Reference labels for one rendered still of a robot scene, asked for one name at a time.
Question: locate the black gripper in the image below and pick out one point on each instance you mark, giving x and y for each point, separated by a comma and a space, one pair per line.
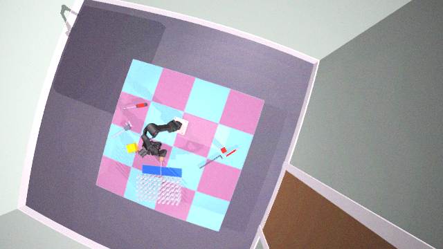
156, 152

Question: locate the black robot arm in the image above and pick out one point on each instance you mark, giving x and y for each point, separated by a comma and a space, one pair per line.
154, 130

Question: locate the blue flat strip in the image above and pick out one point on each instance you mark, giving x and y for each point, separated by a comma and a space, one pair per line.
164, 171

